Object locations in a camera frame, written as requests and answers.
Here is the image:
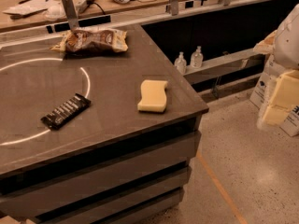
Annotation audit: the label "white papers on desk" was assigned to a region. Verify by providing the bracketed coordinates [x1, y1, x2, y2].
[4, 0, 59, 15]

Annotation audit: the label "yellow sponge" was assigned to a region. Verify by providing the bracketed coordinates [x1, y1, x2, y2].
[137, 79, 168, 113]

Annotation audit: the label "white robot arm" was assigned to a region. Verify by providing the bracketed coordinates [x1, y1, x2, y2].
[253, 4, 299, 125]

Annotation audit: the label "clear sanitizer bottle left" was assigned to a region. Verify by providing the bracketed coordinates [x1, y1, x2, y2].
[174, 51, 187, 75]

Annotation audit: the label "white cardboard box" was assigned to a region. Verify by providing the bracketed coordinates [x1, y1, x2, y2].
[249, 54, 299, 138]

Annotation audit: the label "grey drawer cabinet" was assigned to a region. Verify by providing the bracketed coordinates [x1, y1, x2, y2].
[1, 117, 200, 224]

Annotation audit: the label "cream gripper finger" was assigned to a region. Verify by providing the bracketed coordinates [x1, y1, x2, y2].
[270, 70, 299, 111]
[261, 105, 290, 126]

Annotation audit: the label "brown chip bag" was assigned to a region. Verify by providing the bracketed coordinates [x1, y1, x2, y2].
[50, 29, 128, 54]

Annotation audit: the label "black rxbar chocolate bar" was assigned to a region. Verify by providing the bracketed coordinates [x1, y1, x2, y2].
[40, 93, 91, 131]

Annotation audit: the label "clear sanitizer bottle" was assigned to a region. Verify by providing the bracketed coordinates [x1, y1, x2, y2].
[174, 51, 187, 75]
[190, 46, 203, 68]

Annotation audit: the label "clear sanitizer bottle right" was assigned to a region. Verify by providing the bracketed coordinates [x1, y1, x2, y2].
[190, 46, 203, 68]

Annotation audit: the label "metal bracket post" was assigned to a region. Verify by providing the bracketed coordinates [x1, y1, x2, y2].
[61, 0, 79, 30]

